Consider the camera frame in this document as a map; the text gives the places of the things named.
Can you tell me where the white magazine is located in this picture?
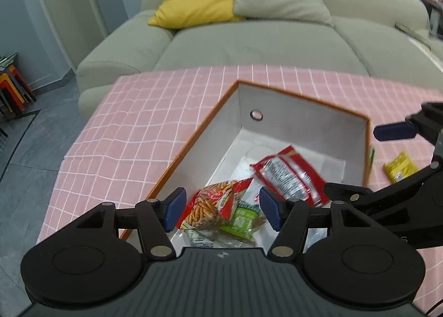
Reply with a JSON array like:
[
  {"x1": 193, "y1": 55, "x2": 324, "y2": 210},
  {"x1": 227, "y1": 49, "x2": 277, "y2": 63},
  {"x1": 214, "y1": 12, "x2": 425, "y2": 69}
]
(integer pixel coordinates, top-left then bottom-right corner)
[{"x1": 408, "y1": 38, "x2": 443, "y2": 72}]

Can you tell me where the white door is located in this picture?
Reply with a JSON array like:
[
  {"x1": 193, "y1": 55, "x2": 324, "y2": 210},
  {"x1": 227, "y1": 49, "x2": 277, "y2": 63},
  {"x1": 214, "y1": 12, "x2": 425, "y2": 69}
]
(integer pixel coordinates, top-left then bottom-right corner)
[{"x1": 31, "y1": 0, "x2": 129, "y2": 72}]

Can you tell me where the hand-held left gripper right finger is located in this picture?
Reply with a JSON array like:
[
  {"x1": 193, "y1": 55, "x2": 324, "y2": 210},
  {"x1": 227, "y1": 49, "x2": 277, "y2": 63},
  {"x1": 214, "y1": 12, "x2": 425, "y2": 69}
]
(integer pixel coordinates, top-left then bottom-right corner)
[{"x1": 259, "y1": 186, "x2": 378, "y2": 257}]

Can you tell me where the beige sofa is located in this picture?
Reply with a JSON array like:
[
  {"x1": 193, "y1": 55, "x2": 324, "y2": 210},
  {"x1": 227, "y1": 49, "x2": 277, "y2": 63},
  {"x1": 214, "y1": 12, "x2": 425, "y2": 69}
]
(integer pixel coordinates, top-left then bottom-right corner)
[{"x1": 76, "y1": 0, "x2": 443, "y2": 119}]

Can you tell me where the clear packet with white label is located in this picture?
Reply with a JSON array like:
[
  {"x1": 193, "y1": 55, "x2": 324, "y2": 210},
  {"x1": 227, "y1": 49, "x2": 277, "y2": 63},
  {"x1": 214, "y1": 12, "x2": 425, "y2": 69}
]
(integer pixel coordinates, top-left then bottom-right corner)
[{"x1": 242, "y1": 177, "x2": 265, "y2": 209}]

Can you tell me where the yellow snack packet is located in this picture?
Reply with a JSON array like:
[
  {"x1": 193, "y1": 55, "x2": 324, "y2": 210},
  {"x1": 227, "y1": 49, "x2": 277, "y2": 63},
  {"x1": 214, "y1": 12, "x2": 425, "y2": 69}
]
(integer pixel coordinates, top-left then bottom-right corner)
[{"x1": 382, "y1": 151, "x2": 419, "y2": 183}]

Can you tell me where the stack of coloured stools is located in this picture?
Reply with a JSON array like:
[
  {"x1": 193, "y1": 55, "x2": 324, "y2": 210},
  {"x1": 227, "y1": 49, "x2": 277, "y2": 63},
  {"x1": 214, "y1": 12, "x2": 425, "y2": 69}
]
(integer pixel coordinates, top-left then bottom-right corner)
[{"x1": 0, "y1": 53, "x2": 37, "y2": 117}]

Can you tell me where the green nut packet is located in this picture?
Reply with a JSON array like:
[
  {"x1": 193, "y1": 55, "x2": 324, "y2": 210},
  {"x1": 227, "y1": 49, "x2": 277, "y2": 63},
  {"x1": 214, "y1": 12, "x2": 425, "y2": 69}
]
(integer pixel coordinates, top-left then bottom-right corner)
[{"x1": 219, "y1": 204, "x2": 267, "y2": 236}]

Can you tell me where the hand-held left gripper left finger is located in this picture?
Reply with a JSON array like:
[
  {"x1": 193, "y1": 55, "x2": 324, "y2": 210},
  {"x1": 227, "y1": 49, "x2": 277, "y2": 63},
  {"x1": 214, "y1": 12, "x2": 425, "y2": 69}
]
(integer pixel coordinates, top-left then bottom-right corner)
[{"x1": 71, "y1": 187, "x2": 187, "y2": 257}]

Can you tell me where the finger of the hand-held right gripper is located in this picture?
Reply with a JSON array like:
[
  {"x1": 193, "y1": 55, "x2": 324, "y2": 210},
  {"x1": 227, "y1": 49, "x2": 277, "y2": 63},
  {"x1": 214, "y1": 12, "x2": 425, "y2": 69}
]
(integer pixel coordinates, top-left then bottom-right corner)
[
  {"x1": 323, "y1": 159, "x2": 443, "y2": 213},
  {"x1": 373, "y1": 102, "x2": 443, "y2": 146}
]

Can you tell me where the orange-rimmed white storage box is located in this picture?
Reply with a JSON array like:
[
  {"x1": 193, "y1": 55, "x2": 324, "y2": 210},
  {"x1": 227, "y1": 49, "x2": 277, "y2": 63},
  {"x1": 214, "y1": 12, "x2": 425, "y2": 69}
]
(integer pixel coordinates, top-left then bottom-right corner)
[{"x1": 118, "y1": 79, "x2": 372, "y2": 252}]

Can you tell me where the pink checked tablecloth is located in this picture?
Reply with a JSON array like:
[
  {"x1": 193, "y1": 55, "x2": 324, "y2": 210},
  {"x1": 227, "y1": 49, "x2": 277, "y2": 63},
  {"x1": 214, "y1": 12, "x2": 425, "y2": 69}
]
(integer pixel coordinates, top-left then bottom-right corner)
[{"x1": 36, "y1": 64, "x2": 443, "y2": 314}]

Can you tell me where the red packet of crunchy sticks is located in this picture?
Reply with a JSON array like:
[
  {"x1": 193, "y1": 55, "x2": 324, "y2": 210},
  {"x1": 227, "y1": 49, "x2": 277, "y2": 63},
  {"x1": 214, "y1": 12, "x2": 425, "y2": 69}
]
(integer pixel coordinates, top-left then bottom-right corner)
[{"x1": 176, "y1": 178, "x2": 257, "y2": 231}]

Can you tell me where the red packet with silver label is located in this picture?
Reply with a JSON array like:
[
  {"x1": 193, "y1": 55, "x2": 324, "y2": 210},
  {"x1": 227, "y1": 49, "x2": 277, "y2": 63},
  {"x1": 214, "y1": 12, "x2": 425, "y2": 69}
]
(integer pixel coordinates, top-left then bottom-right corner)
[{"x1": 250, "y1": 145, "x2": 331, "y2": 207}]

